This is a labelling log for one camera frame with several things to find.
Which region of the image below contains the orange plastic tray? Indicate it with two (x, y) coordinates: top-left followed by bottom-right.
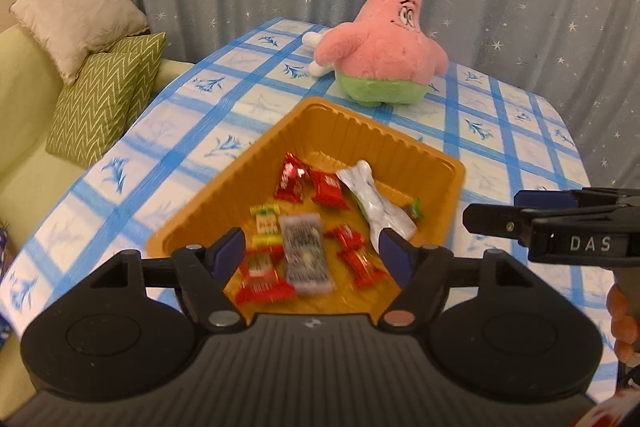
(146, 98), (465, 323)

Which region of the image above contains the dark red foil candy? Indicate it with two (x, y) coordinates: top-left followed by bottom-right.
(273, 153), (308, 204)

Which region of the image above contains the large red date candy packet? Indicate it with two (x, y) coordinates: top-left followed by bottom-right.
(234, 245), (296, 306)

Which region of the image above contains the blue checked tablecloth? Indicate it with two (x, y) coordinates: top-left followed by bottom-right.
(0, 17), (622, 403)

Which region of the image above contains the white silver snack packet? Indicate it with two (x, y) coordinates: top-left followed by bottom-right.
(335, 160), (416, 251)

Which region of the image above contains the green zigzag cushion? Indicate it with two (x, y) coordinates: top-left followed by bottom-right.
(46, 32), (166, 168)

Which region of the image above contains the pink starfish plush toy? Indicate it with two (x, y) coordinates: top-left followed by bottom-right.
(303, 0), (449, 107)

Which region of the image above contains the beige cushion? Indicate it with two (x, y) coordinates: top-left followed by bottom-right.
(10, 0), (149, 84)

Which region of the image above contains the yellow candy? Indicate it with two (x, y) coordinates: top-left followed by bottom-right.
(250, 202), (282, 248)

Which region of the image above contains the red candy with amber window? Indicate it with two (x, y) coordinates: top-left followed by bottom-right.
(309, 169), (349, 210)

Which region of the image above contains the green candy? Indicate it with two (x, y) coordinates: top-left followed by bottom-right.
(405, 197), (424, 221)

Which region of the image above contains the small red candy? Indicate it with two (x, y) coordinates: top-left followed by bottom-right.
(324, 223), (364, 251)

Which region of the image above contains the grey silver snack packet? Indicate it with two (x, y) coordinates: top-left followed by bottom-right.
(279, 213), (334, 295)

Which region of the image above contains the person's right hand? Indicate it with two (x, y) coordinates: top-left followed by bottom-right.
(606, 284), (639, 365)

